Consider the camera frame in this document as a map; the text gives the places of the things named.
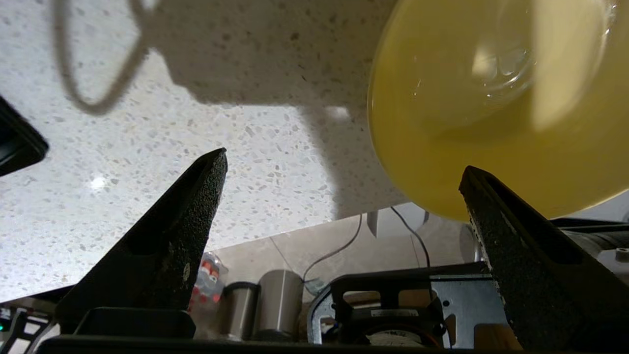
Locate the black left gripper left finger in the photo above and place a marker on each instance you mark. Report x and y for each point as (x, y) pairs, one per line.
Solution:
(162, 265)

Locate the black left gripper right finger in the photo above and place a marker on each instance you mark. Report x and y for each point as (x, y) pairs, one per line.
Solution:
(540, 285)

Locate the yellow plastic bowl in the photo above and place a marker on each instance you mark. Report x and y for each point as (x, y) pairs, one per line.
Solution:
(491, 147)

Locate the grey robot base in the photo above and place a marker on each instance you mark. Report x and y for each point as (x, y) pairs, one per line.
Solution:
(457, 305)

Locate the clear bag with red caps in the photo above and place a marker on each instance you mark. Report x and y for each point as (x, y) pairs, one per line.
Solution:
(209, 280)

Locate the silver metal cylinder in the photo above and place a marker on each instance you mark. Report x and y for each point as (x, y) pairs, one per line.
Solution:
(240, 309)
(280, 300)

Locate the black induction cooktop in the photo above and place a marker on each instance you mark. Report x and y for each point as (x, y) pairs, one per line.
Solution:
(17, 142)

